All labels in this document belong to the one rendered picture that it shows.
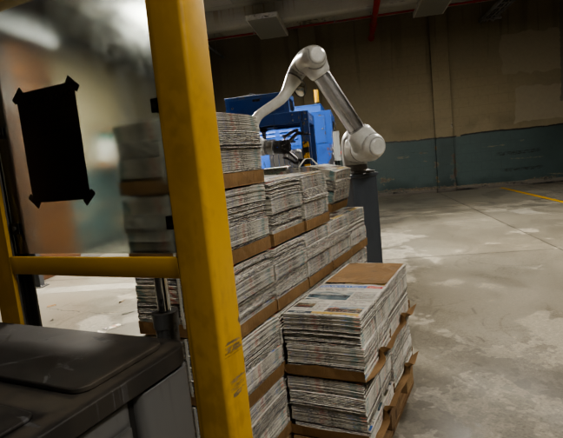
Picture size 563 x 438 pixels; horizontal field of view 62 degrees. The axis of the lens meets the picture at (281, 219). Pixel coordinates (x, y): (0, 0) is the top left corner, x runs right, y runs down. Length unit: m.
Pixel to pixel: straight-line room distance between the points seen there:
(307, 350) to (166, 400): 0.81
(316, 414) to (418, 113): 10.46
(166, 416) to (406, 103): 11.17
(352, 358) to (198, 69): 1.06
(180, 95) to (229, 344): 0.54
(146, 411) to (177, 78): 0.64
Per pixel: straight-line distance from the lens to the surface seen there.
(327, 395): 1.75
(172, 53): 1.03
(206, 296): 1.03
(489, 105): 12.18
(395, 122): 11.79
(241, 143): 1.49
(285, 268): 1.73
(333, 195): 2.51
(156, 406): 0.97
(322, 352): 1.69
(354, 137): 2.81
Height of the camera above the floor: 1.13
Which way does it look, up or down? 7 degrees down
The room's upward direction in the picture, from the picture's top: 6 degrees counter-clockwise
